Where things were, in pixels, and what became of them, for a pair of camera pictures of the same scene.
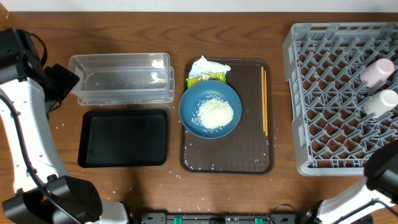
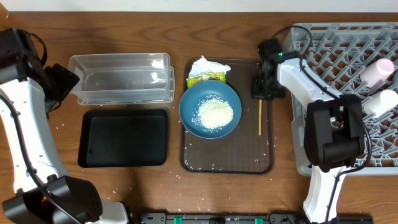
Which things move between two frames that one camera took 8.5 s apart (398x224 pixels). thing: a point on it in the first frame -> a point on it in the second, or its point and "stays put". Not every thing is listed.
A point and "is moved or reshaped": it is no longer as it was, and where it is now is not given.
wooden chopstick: x=262 y=79 is moved or reshaped
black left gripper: x=66 y=79 stays put
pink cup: x=377 y=72 stays put
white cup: x=381 y=102 stays put
